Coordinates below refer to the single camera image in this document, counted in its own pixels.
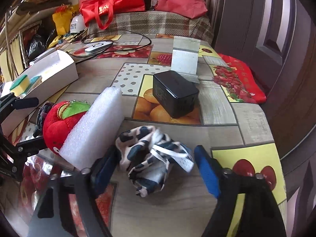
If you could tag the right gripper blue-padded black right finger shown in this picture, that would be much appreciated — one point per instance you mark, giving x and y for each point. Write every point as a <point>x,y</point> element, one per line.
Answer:
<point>260,214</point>

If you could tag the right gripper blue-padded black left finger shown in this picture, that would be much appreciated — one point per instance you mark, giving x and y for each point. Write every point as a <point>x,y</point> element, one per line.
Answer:
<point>52,215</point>

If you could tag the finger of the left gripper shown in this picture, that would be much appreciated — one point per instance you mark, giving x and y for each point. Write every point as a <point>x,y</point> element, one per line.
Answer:
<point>10,102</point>

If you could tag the dark knitted scrunchie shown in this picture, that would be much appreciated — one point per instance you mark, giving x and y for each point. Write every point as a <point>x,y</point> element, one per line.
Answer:
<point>41,116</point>

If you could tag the white foam block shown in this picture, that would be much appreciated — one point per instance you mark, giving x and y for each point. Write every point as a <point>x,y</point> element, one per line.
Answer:
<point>96,130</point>

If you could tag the black white patterned cloth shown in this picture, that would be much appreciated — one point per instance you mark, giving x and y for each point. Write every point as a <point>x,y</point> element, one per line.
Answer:
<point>147,155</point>

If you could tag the green yellow sponge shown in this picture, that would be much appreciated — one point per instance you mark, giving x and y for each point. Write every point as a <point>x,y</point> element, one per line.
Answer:
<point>20,85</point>

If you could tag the white cardboard tray box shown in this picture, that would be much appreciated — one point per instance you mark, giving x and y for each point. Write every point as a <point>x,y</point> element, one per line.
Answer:
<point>57,70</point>

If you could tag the black plastic bag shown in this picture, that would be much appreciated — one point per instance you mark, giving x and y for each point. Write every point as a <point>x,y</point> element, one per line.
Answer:
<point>36,46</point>

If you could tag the metal shelf rack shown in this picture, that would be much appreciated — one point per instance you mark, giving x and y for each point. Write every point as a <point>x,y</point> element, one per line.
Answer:
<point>13,56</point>

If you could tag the yellow shopping bag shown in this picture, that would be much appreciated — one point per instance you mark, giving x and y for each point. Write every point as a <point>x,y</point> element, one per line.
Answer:
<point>63,16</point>

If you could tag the white helmet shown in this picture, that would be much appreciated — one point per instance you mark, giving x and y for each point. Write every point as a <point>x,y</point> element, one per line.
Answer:
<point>77,24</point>

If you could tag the small white round-button device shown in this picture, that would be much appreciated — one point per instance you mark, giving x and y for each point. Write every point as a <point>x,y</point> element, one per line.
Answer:
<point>98,47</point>

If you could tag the red bag beside table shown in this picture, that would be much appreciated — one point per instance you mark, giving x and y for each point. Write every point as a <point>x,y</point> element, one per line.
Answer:
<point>237,79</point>

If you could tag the black charger block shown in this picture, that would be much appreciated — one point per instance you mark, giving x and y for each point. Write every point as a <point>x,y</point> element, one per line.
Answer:
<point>177,95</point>

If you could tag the plaid blanket cushion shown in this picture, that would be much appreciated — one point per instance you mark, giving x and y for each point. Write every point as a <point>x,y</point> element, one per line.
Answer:
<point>156,22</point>

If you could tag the red tote bag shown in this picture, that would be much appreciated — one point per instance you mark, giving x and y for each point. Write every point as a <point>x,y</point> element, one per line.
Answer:
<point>103,11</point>

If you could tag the grey cardboard stand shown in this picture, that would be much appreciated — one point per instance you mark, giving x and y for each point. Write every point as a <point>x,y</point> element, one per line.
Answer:
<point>185,57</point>

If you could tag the brown wooden door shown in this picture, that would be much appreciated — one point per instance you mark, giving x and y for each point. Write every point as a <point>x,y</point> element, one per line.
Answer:
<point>276,39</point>

